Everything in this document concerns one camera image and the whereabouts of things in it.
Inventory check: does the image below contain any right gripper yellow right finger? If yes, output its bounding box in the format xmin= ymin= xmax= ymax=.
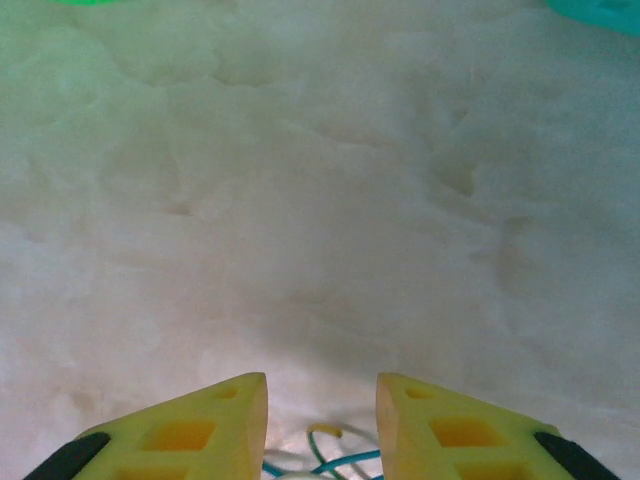
xmin=376 ymin=372 xmax=622 ymax=480

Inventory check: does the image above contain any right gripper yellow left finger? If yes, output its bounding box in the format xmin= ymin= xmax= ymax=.
xmin=22 ymin=372 xmax=270 ymax=480

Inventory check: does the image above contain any thin white cable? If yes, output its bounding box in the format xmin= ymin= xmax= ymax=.
xmin=277 ymin=423 xmax=379 ymax=480

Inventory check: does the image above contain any thin blue cable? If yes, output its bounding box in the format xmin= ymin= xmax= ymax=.
xmin=261 ymin=447 xmax=384 ymax=480

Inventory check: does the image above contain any green plastic basket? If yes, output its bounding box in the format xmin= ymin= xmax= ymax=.
xmin=43 ymin=0 xmax=117 ymax=9

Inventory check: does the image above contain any teal plastic basket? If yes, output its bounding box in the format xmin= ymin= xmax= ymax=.
xmin=542 ymin=0 xmax=640 ymax=37

